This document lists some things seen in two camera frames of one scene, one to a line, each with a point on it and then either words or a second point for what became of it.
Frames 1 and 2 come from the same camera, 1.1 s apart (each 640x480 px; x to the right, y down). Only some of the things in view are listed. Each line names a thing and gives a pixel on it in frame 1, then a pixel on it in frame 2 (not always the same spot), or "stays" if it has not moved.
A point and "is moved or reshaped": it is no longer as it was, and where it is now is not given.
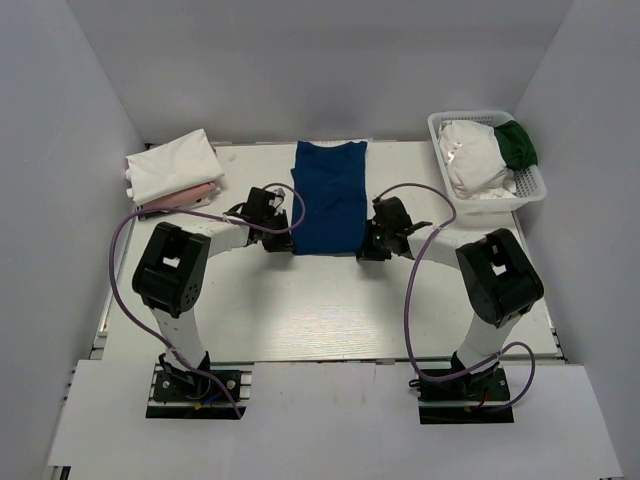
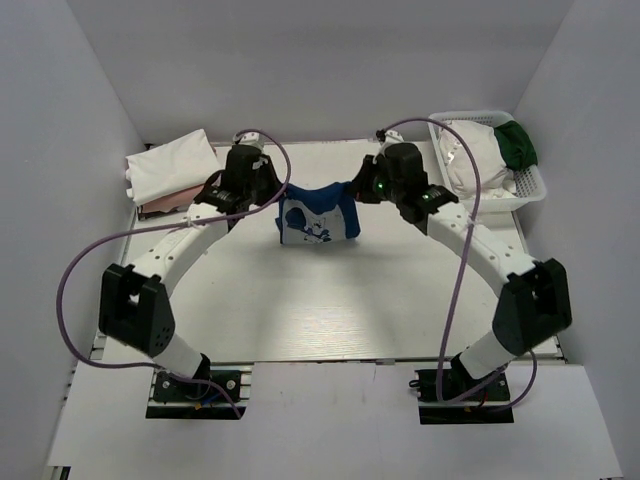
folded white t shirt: (186, 162) stays
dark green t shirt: (517, 148) stays
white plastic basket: (528, 181) stays
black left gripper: (283, 244) -> (266, 167)
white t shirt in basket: (476, 163) stays
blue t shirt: (332, 182) is moved or reshaped
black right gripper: (367, 252) -> (361, 183)
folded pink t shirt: (185, 197) stays
